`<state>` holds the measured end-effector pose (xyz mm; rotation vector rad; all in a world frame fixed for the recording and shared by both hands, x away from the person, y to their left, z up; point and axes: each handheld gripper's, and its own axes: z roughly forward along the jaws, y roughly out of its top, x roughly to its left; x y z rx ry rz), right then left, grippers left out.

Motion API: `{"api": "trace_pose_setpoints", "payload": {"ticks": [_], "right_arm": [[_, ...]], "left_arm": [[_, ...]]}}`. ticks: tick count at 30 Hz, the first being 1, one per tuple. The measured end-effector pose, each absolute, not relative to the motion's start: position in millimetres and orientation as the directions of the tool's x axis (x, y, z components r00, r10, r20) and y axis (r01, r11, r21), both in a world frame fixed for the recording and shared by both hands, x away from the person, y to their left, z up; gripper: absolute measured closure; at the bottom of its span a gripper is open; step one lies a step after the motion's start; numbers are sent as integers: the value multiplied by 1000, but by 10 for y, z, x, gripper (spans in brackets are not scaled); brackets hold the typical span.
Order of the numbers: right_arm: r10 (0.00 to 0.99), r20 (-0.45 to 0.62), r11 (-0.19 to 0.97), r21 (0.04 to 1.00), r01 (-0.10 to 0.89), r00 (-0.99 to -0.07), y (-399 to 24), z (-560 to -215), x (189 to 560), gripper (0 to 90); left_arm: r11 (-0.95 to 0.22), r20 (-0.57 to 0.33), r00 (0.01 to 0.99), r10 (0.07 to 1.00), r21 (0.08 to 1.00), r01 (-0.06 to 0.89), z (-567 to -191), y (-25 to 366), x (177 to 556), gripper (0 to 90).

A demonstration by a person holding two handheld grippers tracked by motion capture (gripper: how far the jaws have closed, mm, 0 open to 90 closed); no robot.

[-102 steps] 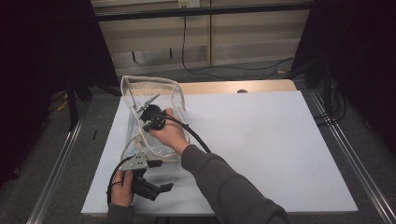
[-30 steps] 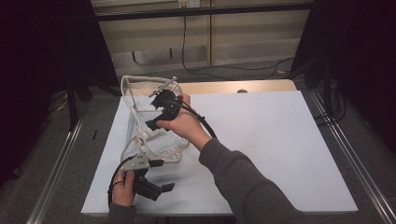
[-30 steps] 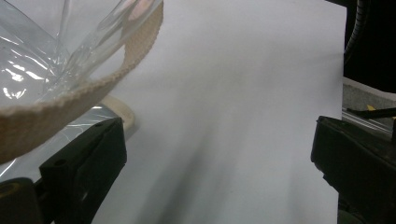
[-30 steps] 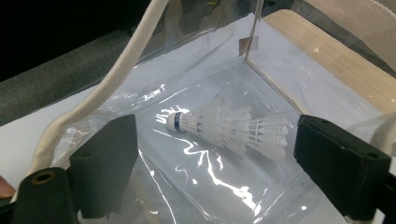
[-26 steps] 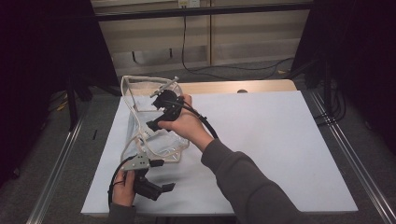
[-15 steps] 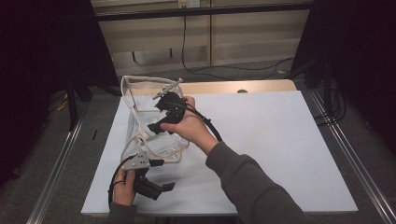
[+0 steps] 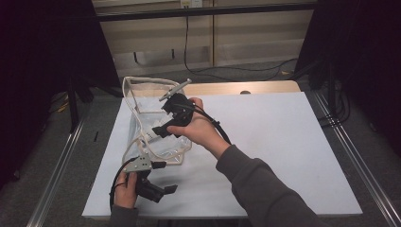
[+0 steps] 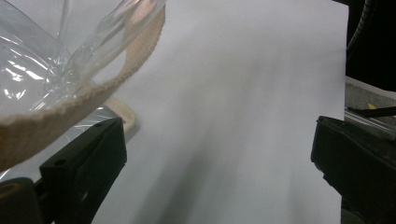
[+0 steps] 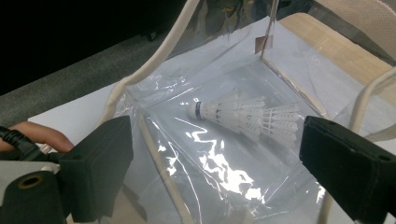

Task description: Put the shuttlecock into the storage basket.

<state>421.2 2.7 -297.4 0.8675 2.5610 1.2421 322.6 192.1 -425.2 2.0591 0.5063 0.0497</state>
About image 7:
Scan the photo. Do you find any hand-held gripper black cable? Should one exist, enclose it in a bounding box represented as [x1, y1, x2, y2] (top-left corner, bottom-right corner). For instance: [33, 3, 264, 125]
[181, 103, 234, 146]
[109, 156, 137, 212]

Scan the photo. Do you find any black metal stand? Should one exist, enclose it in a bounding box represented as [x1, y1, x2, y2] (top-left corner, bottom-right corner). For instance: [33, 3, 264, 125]
[308, 60, 337, 112]
[67, 75, 96, 133]

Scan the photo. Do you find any white table sheet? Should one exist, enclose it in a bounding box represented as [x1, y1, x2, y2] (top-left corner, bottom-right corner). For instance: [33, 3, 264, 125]
[81, 91, 363, 219]

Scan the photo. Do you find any long black wall cable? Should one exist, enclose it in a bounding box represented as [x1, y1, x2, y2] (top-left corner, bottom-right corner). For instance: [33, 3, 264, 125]
[183, 6, 299, 82]

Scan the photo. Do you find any white wall socket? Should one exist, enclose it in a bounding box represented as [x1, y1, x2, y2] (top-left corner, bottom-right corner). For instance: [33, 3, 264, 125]
[180, 0, 203, 9]

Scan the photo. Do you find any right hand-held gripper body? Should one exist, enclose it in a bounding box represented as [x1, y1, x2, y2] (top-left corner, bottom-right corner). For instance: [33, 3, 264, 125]
[158, 78, 196, 127]

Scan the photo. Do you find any clear plastic bag beige trim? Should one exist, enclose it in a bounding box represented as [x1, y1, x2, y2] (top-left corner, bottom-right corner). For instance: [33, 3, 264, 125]
[121, 76, 193, 166]

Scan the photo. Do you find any white feather shuttlecock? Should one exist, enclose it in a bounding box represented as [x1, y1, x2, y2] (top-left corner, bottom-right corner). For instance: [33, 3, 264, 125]
[142, 131, 164, 144]

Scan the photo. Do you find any black horizontal bar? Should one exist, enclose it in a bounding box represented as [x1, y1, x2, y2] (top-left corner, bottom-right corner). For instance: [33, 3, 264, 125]
[96, 3, 318, 23]

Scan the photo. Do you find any right hand-held gripper black cable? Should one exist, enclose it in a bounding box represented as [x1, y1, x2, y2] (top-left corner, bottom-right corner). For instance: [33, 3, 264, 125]
[181, 103, 234, 146]

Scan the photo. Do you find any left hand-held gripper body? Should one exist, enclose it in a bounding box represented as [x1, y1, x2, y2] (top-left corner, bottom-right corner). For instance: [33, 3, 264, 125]
[122, 153, 166, 203]

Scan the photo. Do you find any dark curtain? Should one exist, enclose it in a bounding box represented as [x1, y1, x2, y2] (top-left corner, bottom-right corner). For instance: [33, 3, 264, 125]
[0, 0, 122, 190]
[296, 0, 401, 155]

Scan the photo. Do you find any person's right hand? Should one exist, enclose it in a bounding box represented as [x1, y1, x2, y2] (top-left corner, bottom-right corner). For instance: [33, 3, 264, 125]
[166, 96, 232, 160]

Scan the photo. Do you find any metal floor rail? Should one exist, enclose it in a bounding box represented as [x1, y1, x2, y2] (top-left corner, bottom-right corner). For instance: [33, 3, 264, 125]
[26, 119, 86, 227]
[313, 91, 401, 227]

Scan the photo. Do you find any left hand-held gripper black cable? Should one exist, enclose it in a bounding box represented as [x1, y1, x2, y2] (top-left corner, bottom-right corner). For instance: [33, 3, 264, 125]
[109, 156, 137, 212]

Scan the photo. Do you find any bundle of black floor cables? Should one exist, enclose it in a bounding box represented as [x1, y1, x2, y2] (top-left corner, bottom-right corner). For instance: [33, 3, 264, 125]
[316, 88, 351, 127]

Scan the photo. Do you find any yellow floor cable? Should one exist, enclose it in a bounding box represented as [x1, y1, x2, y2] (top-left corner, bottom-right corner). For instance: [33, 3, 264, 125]
[56, 99, 70, 114]

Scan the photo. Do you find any person's left hand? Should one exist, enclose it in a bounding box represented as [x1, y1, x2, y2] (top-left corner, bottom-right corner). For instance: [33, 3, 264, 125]
[113, 172, 139, 210]

